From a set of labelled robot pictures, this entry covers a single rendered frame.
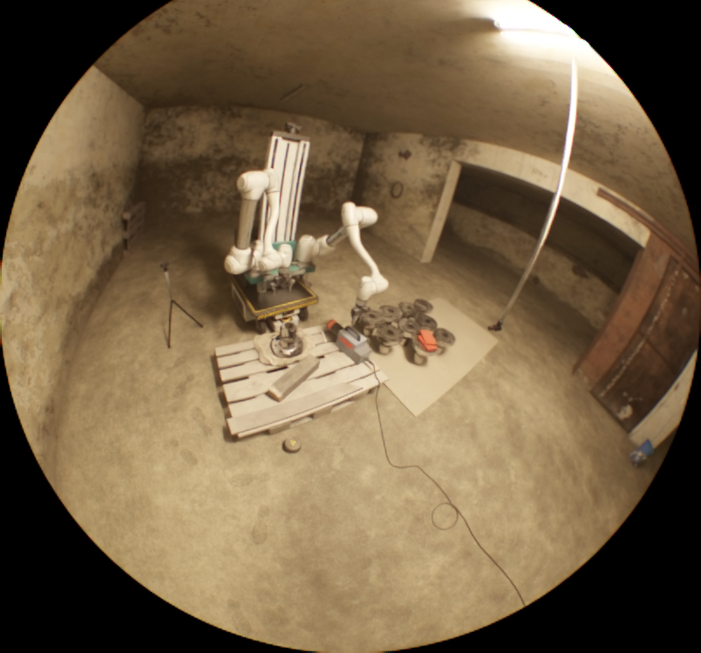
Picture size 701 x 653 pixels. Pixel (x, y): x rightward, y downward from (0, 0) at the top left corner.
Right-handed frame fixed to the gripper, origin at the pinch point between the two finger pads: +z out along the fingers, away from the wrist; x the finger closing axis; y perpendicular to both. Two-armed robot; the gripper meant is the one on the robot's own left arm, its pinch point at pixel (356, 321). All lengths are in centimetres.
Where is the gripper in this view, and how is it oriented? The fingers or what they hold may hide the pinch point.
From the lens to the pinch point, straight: 180.5
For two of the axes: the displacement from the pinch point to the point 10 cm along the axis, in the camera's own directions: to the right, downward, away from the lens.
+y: -6.8, -5.0, 5.4
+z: -2.0, 8.3, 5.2
